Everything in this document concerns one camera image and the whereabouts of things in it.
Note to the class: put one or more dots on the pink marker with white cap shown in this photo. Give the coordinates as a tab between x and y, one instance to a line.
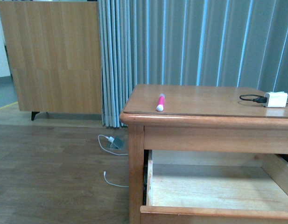
160	104

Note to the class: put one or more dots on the wooden drawer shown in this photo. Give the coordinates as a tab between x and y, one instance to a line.
184	187

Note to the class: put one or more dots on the open floor socket box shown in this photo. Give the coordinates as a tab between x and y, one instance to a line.
115	143

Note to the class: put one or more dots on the wooden nightstand dresser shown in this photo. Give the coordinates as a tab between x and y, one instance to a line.
196	119

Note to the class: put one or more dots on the light wooden cabinet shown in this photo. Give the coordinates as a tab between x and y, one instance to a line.
54	53

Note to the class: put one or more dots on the grey pleated curtain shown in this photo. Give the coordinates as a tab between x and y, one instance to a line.
238	43

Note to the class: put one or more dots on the white power adapter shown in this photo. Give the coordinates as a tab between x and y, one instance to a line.
275	99

